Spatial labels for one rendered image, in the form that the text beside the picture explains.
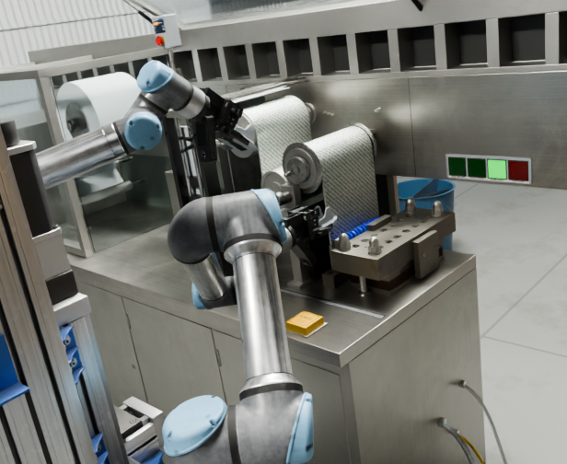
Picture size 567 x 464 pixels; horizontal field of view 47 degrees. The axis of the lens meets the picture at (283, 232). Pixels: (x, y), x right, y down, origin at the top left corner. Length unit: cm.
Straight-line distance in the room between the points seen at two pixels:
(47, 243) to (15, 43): 357
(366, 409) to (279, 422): 60
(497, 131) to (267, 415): 104
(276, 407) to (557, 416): 189
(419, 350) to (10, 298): 114
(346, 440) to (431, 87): 99
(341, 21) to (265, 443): 134
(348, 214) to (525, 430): 129
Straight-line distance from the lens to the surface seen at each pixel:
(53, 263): 119
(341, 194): 186
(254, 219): 126
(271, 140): 197
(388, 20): 196
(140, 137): 136
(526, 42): 185
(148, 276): 221
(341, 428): 173
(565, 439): 277
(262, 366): 117
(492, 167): 186
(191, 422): 115
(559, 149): 178
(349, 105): 209
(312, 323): 165
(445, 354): 198
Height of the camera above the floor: 168
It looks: 19 degrees down
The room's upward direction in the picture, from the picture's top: 9 degrees counter-clockwise
